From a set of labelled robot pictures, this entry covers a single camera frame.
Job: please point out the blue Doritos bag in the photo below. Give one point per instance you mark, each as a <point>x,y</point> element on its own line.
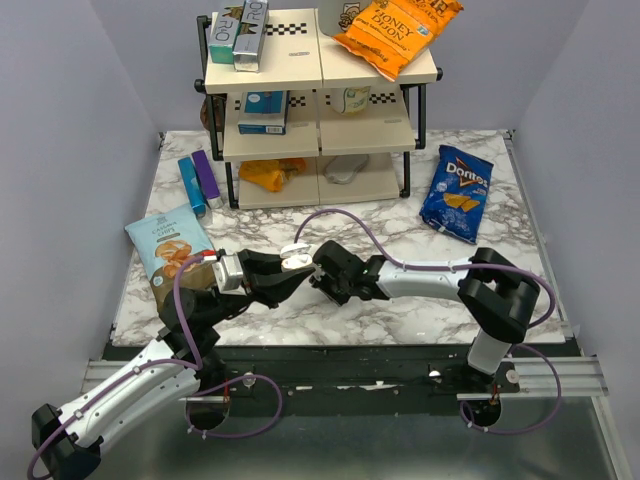
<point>458,194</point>

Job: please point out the cassava chips bag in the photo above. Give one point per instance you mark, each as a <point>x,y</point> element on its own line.
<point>164,242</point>

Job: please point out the silver toothpaste box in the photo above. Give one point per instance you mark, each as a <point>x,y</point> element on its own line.
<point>250,39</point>

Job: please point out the teal toothpaste box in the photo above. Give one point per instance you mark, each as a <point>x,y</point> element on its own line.
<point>224,32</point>

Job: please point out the blue white box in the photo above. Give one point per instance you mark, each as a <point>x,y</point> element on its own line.
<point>263,113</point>

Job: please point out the white printed mug top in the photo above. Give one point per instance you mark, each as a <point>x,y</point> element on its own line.
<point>335,16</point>

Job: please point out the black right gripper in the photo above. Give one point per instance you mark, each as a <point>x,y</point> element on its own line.
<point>319,280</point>

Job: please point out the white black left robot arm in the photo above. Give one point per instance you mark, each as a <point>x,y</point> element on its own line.
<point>181,362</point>

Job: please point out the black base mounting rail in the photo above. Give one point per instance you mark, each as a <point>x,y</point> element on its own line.
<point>348,381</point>

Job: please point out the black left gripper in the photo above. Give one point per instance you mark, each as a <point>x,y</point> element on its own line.
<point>264,280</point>

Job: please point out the white printed mug middle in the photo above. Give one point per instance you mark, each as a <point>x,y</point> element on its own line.
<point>350,100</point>

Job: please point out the white printed mug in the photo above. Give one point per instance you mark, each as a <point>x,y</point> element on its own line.
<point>350,100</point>
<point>335,16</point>

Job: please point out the purple tube box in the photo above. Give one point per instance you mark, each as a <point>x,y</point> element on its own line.
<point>207,180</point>

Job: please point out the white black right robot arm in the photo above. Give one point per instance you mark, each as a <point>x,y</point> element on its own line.
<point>500,297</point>

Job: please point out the brown object behind rack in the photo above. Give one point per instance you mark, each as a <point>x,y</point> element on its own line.
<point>218,103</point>

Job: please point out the orange honey dijon chips bag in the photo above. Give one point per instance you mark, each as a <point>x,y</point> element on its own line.
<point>389,35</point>

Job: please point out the white earbud charging case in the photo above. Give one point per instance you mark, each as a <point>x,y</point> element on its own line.
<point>295,256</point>

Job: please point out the orange plastic bag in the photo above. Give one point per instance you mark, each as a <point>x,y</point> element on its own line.
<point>271,175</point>

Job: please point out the beige three-tier shelf rack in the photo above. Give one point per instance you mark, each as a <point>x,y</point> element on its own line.
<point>300,59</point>

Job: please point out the blue tube box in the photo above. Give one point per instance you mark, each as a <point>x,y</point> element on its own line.
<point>192,187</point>

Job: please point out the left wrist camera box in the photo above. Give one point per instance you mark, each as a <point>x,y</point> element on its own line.
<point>228,273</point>

